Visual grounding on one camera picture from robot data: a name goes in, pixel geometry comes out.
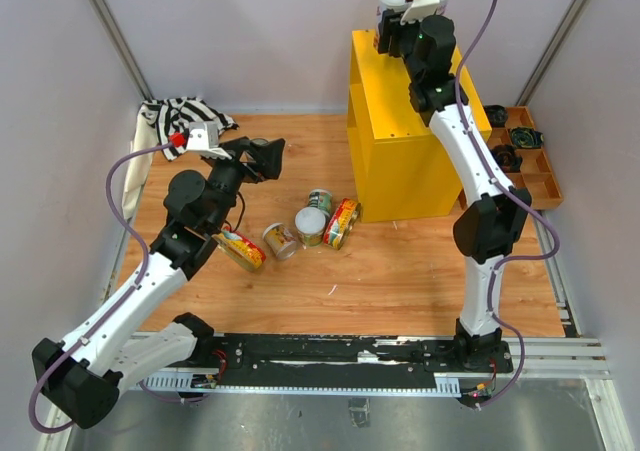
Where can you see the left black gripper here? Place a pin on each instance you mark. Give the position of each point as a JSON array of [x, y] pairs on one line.
[[270, 156]]

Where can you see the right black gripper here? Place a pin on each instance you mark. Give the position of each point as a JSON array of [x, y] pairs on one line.
[[390, 29]]

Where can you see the dark brown can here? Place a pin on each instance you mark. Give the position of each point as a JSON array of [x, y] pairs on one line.
[[260, 143]]

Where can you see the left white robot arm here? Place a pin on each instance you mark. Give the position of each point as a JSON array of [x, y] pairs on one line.
[[90, 368]]

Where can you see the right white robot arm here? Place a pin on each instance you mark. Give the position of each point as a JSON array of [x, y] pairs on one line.
[[496, 211]]

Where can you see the green fruit can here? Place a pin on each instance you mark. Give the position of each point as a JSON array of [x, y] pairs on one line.
[[321, 199]]

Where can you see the striped black white cloth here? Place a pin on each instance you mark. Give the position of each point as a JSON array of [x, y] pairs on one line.
[[159, 118]]

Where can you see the white lid yellow can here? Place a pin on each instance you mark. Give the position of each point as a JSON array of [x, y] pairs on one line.
[[310, 223]]

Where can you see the orange fruit can lying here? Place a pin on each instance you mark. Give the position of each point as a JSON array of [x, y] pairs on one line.
[[280, 240]]

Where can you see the red yellow fish tin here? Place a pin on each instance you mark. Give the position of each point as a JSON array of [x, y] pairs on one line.
[[240, 249]]

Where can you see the cream cloth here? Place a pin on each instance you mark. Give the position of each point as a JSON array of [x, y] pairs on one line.
[[136, 166]]

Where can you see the black item top tray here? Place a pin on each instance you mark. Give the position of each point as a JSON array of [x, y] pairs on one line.
[[497, 115]]

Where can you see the black item tray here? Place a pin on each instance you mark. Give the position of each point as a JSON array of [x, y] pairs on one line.
[[507, 158], [497, 115]]

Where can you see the yellow cabinet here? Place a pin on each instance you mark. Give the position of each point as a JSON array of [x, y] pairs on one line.
[[400, 168]]

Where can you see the dark green item tray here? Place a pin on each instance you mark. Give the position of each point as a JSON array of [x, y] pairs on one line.
[[526, 138]]

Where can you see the black item middle tray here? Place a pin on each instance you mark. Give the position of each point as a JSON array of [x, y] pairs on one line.
[[507, 158]]

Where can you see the wooden compartment tray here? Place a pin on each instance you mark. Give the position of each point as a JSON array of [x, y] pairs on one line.
[[536, 173]]

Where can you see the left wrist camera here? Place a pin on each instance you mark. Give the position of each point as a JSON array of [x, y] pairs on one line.
[[203, 139]]

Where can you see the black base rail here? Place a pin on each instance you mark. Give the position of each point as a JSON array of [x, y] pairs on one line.
[[339, 362]]

